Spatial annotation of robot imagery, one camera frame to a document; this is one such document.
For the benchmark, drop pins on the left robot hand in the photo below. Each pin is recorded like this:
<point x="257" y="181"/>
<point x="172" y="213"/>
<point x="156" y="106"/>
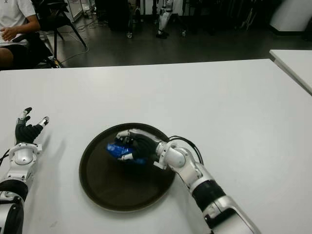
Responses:
<point x="25" y="134"/>

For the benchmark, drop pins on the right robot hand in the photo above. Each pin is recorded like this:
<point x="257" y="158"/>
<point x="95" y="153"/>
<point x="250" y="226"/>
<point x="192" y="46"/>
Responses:
<point x="145" y="146"/>

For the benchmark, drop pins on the blue Oreo cookie pack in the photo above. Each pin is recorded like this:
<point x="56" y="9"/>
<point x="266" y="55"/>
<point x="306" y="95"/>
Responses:
<point x="118" y="150"/>

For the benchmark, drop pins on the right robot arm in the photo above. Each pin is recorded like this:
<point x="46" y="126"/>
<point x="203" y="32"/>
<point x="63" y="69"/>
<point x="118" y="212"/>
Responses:
<point x="178" y="157"/>

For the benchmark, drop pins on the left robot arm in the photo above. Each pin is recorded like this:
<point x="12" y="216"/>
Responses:
<point x="22" y="157"/>

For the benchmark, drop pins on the round dark brown tray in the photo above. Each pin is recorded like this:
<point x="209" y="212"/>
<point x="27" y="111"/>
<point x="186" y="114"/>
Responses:
<point x="117" y="187"/>

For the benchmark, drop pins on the black chair under person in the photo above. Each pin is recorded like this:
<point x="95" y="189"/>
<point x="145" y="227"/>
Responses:
<point x="36" y="48"/>

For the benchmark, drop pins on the black empty chair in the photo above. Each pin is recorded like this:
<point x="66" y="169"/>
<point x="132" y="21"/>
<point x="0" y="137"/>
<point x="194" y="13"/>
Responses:
<point x="56" y="19"/>

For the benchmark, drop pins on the seated person white shirt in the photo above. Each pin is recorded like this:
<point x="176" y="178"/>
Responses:
<point x="12" y="14"/>

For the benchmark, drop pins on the white humanoid robot legs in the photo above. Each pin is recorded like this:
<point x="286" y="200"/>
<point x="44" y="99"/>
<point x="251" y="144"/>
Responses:
<point x="163" y="19"/>

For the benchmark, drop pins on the black wheeled cart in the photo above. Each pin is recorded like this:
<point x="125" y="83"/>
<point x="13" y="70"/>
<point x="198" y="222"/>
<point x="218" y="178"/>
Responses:
<point x="118" y="14"/>

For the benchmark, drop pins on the neighbouring white table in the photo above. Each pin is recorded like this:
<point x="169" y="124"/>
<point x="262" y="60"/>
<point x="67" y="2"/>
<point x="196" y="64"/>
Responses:
<point x="292" y="63"/>

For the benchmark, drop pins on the white curved panel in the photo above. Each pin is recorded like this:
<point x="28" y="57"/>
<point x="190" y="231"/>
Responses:
<point x="288" y="14"/>

